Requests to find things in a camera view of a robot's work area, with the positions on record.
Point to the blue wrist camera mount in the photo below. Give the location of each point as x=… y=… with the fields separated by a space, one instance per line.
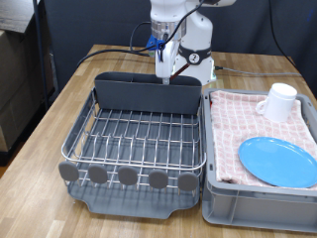
x=152 y=42

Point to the cardboard box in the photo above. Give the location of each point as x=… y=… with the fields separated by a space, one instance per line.
x=13 y=129
x=23 y=66

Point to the grey drain tray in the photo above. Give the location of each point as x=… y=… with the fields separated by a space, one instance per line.
x=132 y=206

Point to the white mug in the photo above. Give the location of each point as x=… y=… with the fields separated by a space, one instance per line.
x=279 y=105

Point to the wooden shelf board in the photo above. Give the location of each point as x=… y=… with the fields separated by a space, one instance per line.
x=15 y=13

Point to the black metal shelf post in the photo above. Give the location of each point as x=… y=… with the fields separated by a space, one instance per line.
x=40 y=49

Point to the pink checked towel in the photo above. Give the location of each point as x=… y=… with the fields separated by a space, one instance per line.
x=231 y=132

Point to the blue plastic plate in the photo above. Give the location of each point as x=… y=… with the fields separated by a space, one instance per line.
x=280 y=162

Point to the grey plastic crate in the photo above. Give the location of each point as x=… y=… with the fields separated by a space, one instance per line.
x=251 y=208

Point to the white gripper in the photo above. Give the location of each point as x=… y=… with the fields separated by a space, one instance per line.
x=168 y=66

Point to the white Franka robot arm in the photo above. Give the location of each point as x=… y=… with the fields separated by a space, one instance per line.
x=198 y=29

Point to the dark grey cutlery holder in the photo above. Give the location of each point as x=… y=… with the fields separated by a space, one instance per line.
x=148 y=95

